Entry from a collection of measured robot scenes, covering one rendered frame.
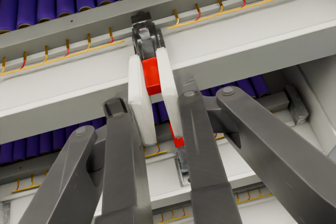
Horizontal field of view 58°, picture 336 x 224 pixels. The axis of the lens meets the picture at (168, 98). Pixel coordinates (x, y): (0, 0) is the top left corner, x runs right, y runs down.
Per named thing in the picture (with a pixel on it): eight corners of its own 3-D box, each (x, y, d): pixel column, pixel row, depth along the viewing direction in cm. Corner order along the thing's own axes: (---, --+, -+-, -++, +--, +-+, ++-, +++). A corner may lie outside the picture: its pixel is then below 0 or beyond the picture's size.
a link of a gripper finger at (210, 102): (182, 119, 14) (246, 103, 14) (172, 75, 18) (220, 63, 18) (189, 145, 15) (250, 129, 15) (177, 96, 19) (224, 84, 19)
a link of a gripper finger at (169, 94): (161, 93, 15) (176, 90, 15) (155, 48, 21) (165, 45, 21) (175, 140, 17) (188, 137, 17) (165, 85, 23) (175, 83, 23)
